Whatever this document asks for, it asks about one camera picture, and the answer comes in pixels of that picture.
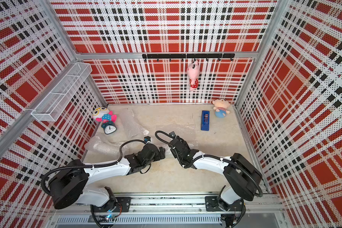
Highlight bubble wrap pile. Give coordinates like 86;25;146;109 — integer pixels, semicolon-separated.
155;123;199;159

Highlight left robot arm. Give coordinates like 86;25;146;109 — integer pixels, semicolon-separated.
40;136;165;211

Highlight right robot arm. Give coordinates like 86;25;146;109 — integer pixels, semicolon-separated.
155;131;263;211

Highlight blue tape dispenser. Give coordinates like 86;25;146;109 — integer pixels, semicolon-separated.
200;110;210;131

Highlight teal alarm clock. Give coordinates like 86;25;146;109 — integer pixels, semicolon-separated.
101;121;117;135

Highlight plush doll blue pants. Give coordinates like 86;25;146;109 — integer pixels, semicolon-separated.
212;99;231;118

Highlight white pink owl plush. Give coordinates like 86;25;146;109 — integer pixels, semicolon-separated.
92;107;117;123

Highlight pink hanging plush toy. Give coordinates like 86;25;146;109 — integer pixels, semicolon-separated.
187;60;200;91

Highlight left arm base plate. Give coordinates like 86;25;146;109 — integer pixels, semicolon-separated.
93;197;132;213

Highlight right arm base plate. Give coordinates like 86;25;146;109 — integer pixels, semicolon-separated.
205;196;244;212

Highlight black hook rail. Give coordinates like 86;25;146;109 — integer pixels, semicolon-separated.
142;53;236;61

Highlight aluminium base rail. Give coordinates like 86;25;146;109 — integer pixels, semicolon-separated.
46;192;289;228

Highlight white wire mesh shelf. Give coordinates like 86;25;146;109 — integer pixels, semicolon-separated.
31;62;92;122

